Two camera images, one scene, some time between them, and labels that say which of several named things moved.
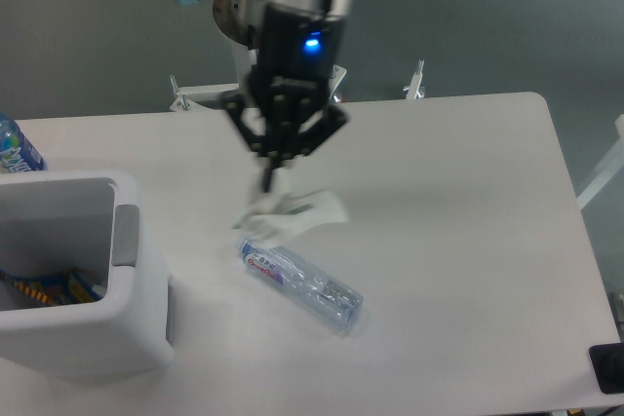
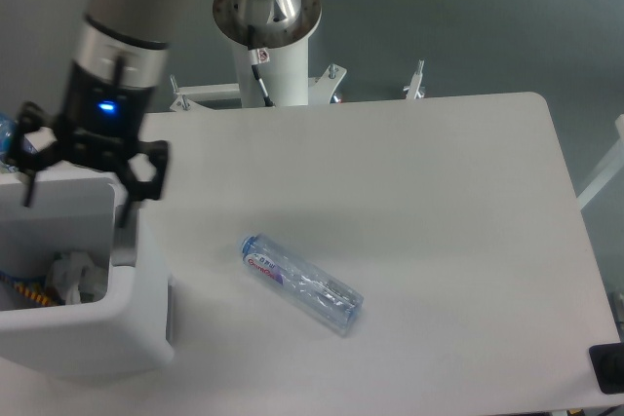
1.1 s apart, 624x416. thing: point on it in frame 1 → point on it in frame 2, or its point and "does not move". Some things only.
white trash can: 86,221 does not move
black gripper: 298,53 → 100,121
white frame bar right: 612,165 does not move
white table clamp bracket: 414,85 does not move
